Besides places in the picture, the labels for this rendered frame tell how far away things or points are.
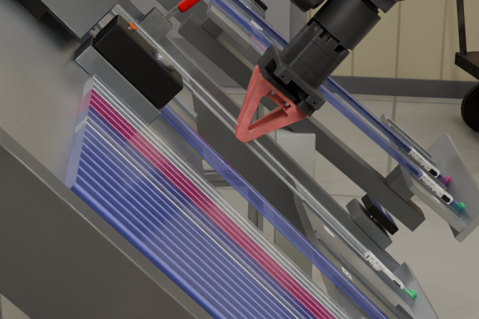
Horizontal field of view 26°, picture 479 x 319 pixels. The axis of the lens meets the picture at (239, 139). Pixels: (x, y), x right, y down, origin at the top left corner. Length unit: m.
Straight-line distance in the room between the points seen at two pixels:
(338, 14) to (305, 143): 0.49
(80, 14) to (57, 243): 0.32
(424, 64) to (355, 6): 3.66
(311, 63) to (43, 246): 0.62
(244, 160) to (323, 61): 0.20
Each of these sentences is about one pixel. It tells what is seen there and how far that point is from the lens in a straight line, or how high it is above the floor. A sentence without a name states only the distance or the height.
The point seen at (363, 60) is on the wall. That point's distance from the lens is 4.77.
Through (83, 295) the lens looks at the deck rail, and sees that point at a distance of 0.56.
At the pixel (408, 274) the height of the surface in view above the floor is 0.73.
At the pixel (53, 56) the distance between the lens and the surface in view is 0.79.
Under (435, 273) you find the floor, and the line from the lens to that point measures 3.04.
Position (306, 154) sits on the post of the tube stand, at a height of 0.78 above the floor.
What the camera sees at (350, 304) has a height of 0.84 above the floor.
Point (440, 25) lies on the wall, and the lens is 4.73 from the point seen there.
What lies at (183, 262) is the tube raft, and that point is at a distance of 0.62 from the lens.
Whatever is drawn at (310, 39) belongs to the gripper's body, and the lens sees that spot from 1.12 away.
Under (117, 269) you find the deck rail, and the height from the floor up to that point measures 1.06.
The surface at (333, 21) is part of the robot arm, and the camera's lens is 1.11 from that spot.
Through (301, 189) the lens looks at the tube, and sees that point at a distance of 1.18.
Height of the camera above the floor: 1.29
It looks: 18 degrees down
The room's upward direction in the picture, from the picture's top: straight up
